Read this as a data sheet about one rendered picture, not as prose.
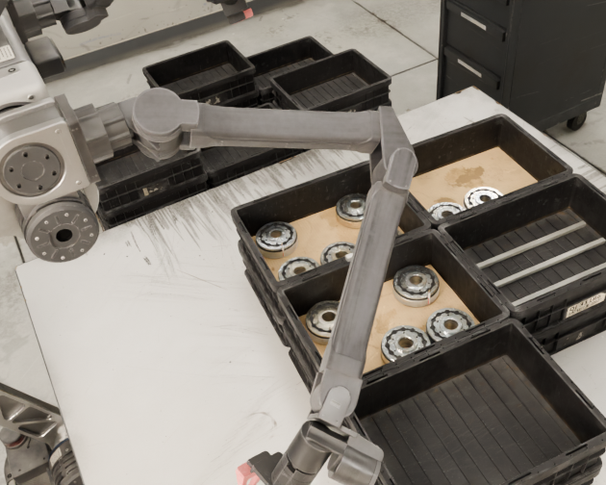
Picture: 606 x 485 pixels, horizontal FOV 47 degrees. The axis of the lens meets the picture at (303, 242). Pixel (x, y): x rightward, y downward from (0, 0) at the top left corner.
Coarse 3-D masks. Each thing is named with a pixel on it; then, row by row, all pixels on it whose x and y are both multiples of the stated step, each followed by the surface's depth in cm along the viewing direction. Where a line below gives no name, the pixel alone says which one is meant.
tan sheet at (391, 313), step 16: (384, 288) 163; (448, 288) 161; (384, 304) 159; (400, 304) 159; (432, 304) 158; (448, 304) 158; (464, 304) 157; (304, 320) 158; (384, 320) 156; (400, 320) 155; (416, 320) 155; (320, 352) 151; (368, 352) 150; (368, 368) 147
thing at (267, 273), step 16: (368, 160) 182; (320, 176) 178; (336, 176) 179; (288, 192) 176; (240, 208) 172; (416, 208) 167; (240, 224) 170; (256, 256) 160; (304, 272) 155; (272, 288) 154
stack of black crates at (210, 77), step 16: (208, 48) 304; (224, 48) 308; (160, 64) 298; (176, 64) 301; (192, 64) 305; (208, 64) 308; (224, 64) 312; (240, 64) 299; (160, 80) 302; (176, 80) 306; (192, 80) 305; (208, 80) 304; (224, 80) 284; (240, 80) 289; (192, 96) 282; (208, 96) 286; (224, 96) 289; (240, 96) 292; (256, 96) 296
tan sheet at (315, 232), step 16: (304, 224) 181; (320, 224) 180; (336, 224) 180; (304, 240) 177; (320, 240) 176; (336, 240) 176; (352, 240) 175; (288, 256) 173; (304, 256) 173; (272, 272) 170
